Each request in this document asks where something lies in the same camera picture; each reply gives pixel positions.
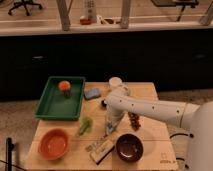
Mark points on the small red object on shelf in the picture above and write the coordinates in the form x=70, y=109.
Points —
x=85, y=21

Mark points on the blue sponge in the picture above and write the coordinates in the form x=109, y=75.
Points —
x=92, y=93

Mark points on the green vegetable toy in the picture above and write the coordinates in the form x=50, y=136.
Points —
x=85, y=125

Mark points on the dark brown bowl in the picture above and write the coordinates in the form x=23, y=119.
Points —
x=129, y=148

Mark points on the brown dried grape bunch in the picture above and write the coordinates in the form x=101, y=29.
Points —
x=134, y=120

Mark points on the green plastic tray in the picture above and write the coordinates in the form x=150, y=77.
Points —
x=53, y=105

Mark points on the black office chair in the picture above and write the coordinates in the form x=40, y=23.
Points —
x=24, y=3

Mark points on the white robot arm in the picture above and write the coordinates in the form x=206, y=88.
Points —
x=196, y=119

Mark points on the white cup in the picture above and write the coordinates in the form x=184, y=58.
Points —
x=114, y=82

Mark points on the black stand at left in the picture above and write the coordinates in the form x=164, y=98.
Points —
x=9, y=149

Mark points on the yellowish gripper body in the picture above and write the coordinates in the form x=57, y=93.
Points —
x=111, y=125

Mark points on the orange ball in tray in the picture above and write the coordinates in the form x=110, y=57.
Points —
x=64, y=85

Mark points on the red-orange bowl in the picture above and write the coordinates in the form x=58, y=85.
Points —
x=53, y=144

